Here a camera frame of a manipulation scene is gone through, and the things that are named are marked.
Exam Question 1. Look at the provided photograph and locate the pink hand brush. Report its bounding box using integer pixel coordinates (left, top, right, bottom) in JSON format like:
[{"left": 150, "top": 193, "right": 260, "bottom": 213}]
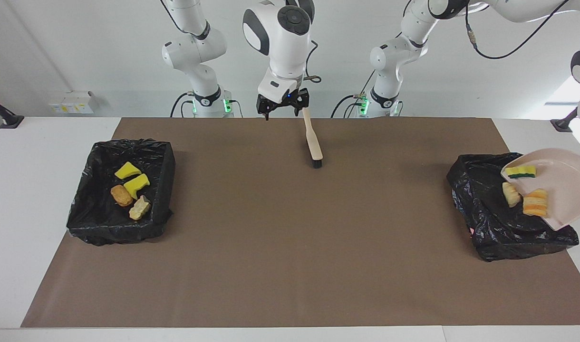
[{"left": 302, "top": 107, "right": 324, "bottom": 170}]

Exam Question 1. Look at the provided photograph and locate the notched yellow sponge piece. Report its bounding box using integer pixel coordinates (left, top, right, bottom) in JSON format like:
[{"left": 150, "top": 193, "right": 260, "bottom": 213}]
[{"left": 123, "top": 173, "right": 151, "bottom": 200}]

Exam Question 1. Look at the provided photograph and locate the wedge yellow sponge piece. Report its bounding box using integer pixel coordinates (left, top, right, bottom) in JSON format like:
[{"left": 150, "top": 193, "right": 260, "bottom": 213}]
[{"left": 115, "top": 161, "right": 142, "bottom": 180}]

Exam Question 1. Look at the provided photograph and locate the brown oval sponge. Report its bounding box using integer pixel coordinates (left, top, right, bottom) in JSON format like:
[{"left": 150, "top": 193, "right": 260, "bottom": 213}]
[{"left": 110, "top": 184, "right": 134, "bottom": 207}]

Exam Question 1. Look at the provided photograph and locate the angular beige sponge chunk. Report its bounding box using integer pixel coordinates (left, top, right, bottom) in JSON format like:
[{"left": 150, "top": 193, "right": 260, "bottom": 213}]
[{"left": 503, "top": 182, "right": 522, "bottom": 208}]

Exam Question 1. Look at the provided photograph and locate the green and yellow sponge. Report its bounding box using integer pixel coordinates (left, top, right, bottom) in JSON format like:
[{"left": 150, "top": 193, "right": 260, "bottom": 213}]
[{"left": 504, "top": 165, "right": 537, "bottom": 180}]

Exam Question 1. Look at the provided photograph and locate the rounded beige sponge chunk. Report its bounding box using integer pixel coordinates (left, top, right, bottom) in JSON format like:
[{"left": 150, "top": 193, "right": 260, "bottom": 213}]
[{"left": 523, "top": 189, "right": 549, "bottom": 218}]

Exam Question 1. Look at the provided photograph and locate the pink plastic dustpan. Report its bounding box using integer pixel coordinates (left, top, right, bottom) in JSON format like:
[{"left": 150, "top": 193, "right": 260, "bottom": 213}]
[{"left": 501, "top": 148, "right": 580, "bottom": 232}]

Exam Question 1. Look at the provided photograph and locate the open bin with black bag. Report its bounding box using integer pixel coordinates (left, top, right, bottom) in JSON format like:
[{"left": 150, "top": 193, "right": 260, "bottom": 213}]
[{"left": 66, "top": 138, "right": 176, "bottom": 247}]

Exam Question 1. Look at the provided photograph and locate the closed black bag bin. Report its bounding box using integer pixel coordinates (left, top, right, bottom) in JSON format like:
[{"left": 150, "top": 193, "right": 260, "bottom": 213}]
[{"left": 446, "top": 152, "right": 580, "bottom": 262}]

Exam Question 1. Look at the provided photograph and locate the small beige sponge block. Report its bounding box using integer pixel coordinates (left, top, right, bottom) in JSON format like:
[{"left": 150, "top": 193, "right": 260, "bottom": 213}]
[{"left": 128, "top": 195, "right": 152, "bottom": 221}]

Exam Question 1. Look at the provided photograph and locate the brown table mat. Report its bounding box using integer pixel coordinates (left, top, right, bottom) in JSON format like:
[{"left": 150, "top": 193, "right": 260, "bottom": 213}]
[{"left": 20, "top": 117, "right": 580, "bottom": 328}]

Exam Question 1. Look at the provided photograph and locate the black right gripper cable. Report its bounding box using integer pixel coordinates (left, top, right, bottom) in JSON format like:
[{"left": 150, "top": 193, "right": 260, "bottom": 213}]
[{"left": 303, "top": 40, "right": 322, "bottom": 85}]

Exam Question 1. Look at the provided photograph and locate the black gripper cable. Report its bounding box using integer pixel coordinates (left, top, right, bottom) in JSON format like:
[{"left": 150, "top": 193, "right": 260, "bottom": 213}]
[
  {"left": 465, "top": 0, "right": 571, "bottom": 60},
  {"left": 303, "top": 40, "right": 322, "bottom": 85}
]

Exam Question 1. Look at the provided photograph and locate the black left base cable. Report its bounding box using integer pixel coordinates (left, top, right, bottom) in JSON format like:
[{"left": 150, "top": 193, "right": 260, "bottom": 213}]
[{"left": 330, "top": 71, "right": 376, "bottom": 118}]

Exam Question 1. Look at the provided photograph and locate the black base cable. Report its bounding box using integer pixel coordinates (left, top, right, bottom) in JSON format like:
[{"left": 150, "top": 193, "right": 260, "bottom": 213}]
[
  {"left": 330, "top": 71, "right": 376, "bottom": 118},
  {"left": 170, "top": 92, "right": 196, "bottom": 118}
]

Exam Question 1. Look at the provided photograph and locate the black right base cable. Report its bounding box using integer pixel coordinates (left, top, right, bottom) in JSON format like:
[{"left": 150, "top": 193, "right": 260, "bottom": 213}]
[{"left": 170, "top": 92, "right": 196, "bottom": 118}]

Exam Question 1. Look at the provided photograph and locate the white wall power box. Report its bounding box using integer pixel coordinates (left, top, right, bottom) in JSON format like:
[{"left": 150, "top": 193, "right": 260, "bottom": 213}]
[{"left": 48, "top": 91, "right": 95, "bottom": 114}]

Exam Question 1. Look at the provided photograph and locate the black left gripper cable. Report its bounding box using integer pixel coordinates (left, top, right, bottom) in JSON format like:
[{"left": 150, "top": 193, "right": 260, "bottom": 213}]
[{"left": 465, "top": 0, "right": 571, "bottom": 60}]

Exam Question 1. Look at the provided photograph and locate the black clamp post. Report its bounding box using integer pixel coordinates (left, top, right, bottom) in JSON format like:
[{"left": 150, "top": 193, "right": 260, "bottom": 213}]
[
  {"left": 0, "top": 91, "right": 24, "bottom": 129},
  {"left": 551, "top": 107, "right": 580, "bottom": 133}
]

